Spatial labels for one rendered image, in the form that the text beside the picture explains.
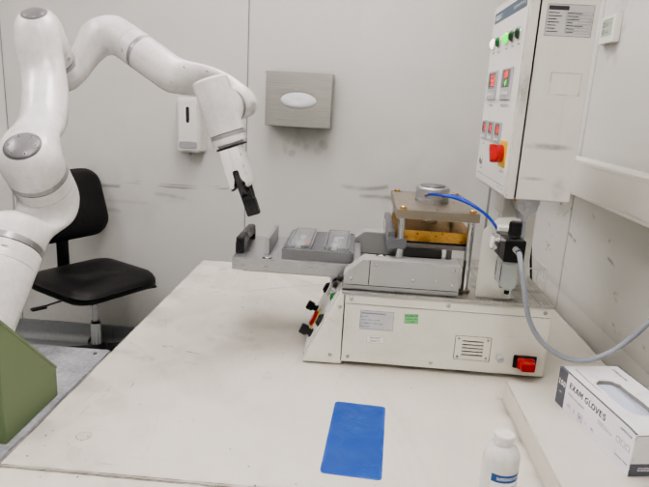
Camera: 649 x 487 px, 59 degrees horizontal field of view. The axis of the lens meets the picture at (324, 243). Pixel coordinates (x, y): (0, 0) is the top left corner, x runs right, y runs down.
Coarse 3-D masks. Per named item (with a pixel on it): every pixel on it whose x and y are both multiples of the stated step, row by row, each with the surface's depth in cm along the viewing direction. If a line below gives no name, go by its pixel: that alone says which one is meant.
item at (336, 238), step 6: (330, 234) 144; (336, 234) 144; (342, 234) 144; (348, 234) 145; (330, 240) 138; (336, 240) 138; (342, 240) 138; (348, 240) 139; (330, 246) 131; (336, 246) 132; (342, 246) 132; (348, 246) 132
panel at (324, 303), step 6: (330, 282) 155; (342, 282) 132; (324, 294) 154; (336, 294) 130; (324, 300) 147; (324, 306) 139; (330, 306) 128; (324, 312) 133; (324, 318) 129; (318, 324) 131; (312, 336) 132; (306, 342) 137; (306, 348) 131
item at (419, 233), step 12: (396, 228) 129; (408, 228) 129; (420, 228) 130; (432, 228) 131; (444, 228) 131; (456, 228) 132; (408, 240) 128; (420, 240) 128; (432, 240) 128; (444, 240) 128; (456, 240) 128
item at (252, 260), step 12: (276, 228) 144; (252, 240) 148; (264, 240) 148; (276, 240) 146; (252, 252) 136; (264, 252) 136; (276, 252) 137; (360, 252) 141; (240, 264) 132; (252, 264) 132; (264, 264) 131; (276, 264) 131; (288, 264) 131; (300, 264) 131; (312, 264) 131; (324, 264) 130; (336, 264) 130; (348, 264) 131; (336, 276) 133
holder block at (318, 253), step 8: (320, 232) 149; (288, 240) 139; (320, 240) 141; (352, 240) 143; (288, 248) 131; (296, 248) 132; (312, 248) 132; (320, 248) 133; (352, 248) 134; (288, 256) 132; (296, 256) 131; (304, 256) 131; (312, 256) 131; (320, 256) 131; (328, 256) 131; (336, 256) 131; (344, 256) 131; (352, 256) 131
